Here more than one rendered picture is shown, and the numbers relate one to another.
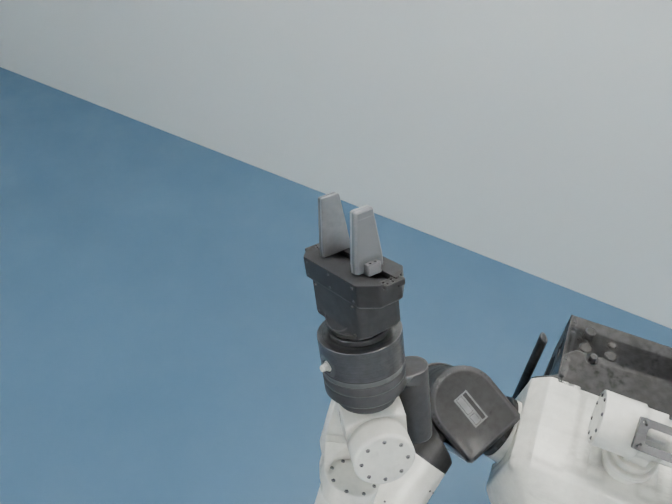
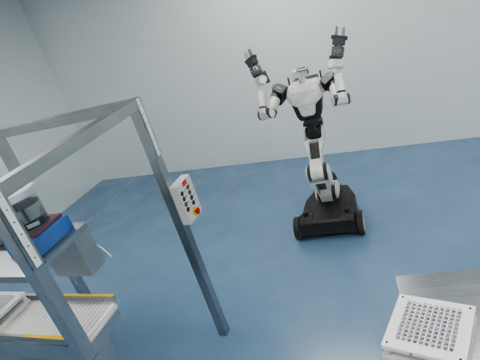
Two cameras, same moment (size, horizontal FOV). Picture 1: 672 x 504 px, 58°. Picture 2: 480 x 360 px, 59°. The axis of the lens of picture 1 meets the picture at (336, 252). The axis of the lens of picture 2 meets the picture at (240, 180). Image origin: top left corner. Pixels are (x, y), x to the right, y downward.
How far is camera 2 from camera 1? 3.00 m
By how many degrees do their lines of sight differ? 25
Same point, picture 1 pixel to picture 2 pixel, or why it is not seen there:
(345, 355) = (253, 66)
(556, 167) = not seen: hidden behind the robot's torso
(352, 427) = (257, 78)
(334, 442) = (258, 89)
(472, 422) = (279, 88)
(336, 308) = (250, 63)
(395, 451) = (263, 77)
